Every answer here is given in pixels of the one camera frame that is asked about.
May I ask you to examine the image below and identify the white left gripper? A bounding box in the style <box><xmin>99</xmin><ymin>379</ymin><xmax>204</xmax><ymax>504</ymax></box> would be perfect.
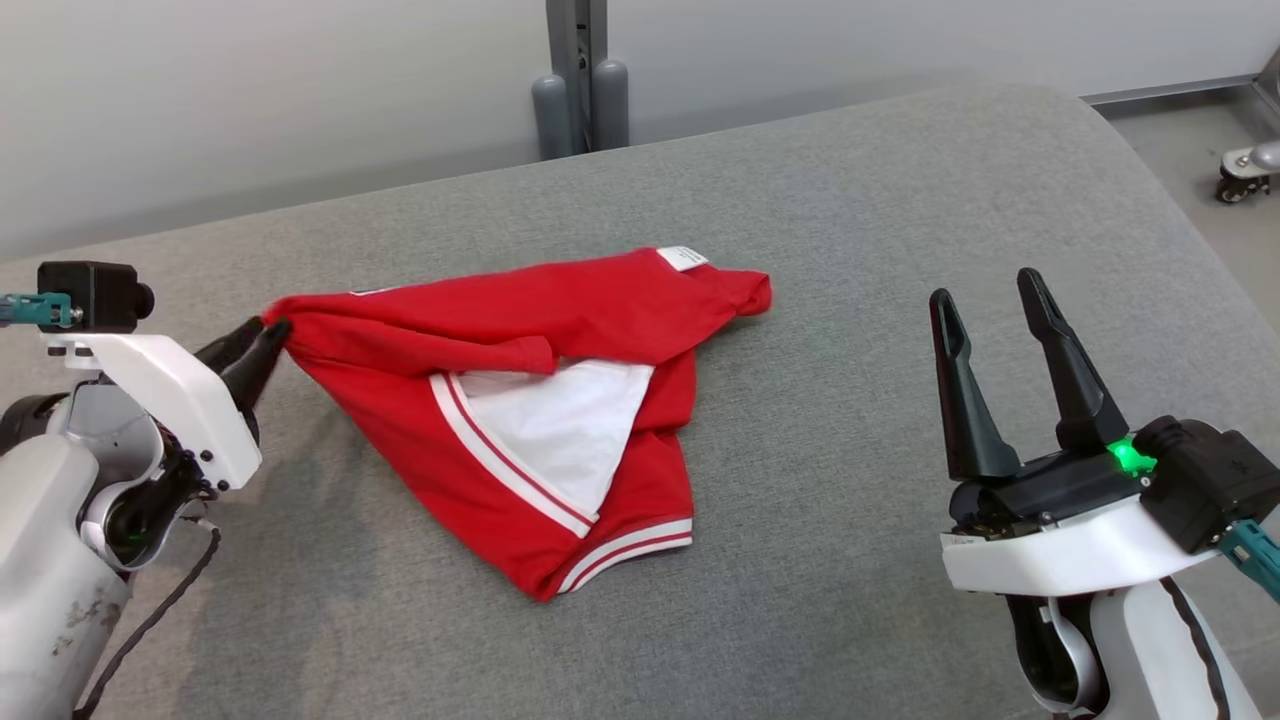
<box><xmin>45</xmin><ymin>317</ymin><xmax>292</xmax><ymax>491</ymax></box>

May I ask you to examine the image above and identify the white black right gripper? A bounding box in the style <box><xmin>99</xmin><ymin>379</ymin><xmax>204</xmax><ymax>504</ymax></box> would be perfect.
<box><xmin>928</xmin><ymin>268</ymin><xmax>1221</xmax><ymax>598</ymax></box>

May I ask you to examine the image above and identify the red basketball jersey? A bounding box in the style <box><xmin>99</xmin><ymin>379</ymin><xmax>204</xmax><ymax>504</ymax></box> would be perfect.
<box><xmin>262</xmin><ymin>245</ymin><xmax>773</xmax><ymax>603</ymax></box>

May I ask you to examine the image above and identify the grey baseboard strip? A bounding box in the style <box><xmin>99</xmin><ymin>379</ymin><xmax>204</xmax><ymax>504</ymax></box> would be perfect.
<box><xmin>1080</xmin><ymin>72</ymin><xmax>1263</xmax><ymax>107</ymax></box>

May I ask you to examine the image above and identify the grey cylinder bumper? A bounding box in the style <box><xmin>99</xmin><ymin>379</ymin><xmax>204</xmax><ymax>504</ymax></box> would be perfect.
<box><xmin>531</xmin><ymin>73</ymin><xmax>573</xmax><ymax>161</ymax></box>
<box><xmin>592</xmin><ymin>59</ymin><xmax>631</xmax><ymax>151</ymax></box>

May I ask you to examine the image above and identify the teal left camera connector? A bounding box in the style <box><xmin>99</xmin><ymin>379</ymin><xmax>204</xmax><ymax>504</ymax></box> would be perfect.
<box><xmin>0</xmin><ymin>292</ymin><xmax>81</xmax><ymax>329</ymax></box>

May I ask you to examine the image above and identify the teal camera connector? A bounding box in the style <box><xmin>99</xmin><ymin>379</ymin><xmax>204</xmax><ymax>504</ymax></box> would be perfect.
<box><xmin>0</xmin><ymin>292</ymin><xmax>81</xmax><ymax>329</ymax></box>
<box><xmin>1218</xmin><ymin>520</ymin><xmax>1280</xmax><ymax>601</ymax></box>

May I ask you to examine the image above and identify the teal right camera connector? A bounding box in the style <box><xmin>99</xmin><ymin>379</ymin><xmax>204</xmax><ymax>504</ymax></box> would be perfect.
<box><xmin>1218</xmin><ymin>520</ymin><xmax>1280</xmax><ymax>601</ymax></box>

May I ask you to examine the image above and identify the grey metal post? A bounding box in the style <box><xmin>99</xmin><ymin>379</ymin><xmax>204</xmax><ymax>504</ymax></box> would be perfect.
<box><xmin>545</xmin><ymin>0</ymin><xmax>609</xmax><ymax>156</ymax></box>

